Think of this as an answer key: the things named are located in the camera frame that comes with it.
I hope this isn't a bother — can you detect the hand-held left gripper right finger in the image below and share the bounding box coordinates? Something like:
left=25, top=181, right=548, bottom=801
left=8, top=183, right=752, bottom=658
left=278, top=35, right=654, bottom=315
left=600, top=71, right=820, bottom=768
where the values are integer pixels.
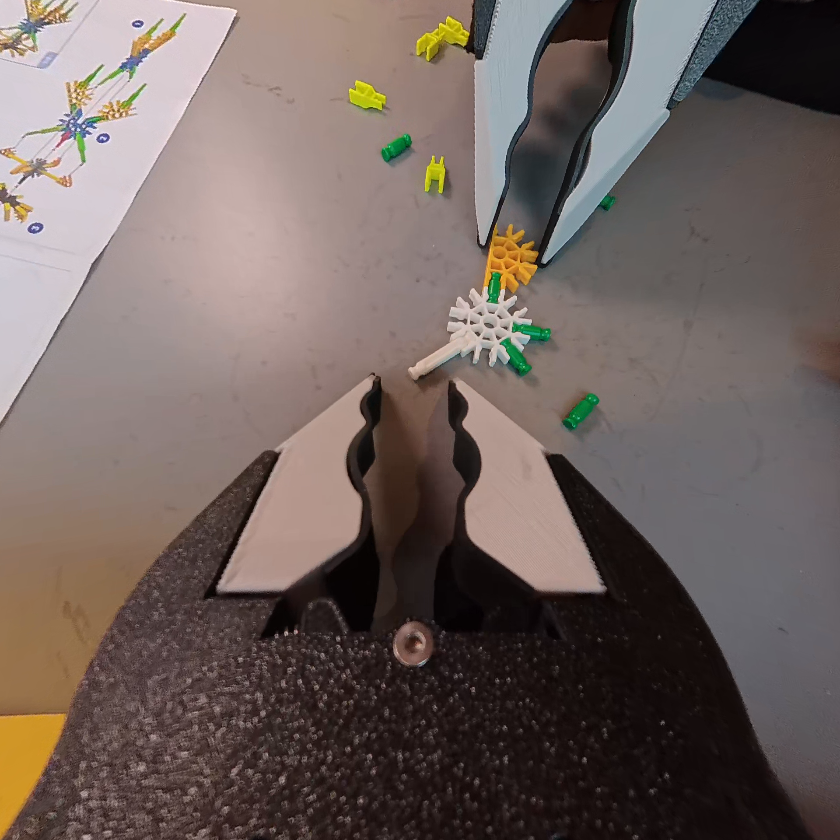
left=447, top=378, right=608, bottom=597

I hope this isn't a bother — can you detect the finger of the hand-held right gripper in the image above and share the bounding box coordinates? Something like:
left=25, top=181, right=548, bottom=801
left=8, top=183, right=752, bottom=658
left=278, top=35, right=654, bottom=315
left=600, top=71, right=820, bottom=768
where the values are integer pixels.
left=537, top=0, right=721, bottom=269
left=472, top=0, right=571, bottom=249

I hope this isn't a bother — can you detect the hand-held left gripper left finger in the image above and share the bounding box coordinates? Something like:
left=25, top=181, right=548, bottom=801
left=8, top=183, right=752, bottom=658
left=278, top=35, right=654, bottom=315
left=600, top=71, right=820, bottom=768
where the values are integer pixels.
left=215, top=374, right=385, bottom=597

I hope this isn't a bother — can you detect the white plastic rod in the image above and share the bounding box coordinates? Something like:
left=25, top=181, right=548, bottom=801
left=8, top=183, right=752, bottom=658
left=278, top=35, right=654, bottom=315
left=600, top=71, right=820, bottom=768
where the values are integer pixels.
left=407, top=341, right=463, bottom=382

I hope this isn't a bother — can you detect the orange half-circle connector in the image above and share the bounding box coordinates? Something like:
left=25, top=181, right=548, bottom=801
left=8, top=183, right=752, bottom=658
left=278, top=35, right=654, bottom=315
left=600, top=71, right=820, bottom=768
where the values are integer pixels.
left=482, top=224, right=540, bottom=293

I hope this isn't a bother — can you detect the white snowflake connector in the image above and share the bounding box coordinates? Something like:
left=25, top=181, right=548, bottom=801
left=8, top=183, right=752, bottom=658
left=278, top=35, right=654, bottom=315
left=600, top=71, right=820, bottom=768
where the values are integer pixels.
left=448, top=287, right=531, bottom=366

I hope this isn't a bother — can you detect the person's right forearm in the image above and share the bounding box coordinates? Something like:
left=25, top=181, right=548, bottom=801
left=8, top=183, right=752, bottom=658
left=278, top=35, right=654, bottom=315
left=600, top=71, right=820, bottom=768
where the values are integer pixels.
left=702, top=0, right=840, bottom=117

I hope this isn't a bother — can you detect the printed instruction sheet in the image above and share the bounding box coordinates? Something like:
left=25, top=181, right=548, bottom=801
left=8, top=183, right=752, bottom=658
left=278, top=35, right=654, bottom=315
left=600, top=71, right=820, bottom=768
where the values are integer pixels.
left=0, top=0, right=238, bottom=424

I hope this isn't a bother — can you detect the yellow box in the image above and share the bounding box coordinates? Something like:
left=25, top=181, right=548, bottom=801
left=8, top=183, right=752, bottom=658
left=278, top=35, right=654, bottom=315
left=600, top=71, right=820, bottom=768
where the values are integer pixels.
left=0, top=713, right=68, bottom=778

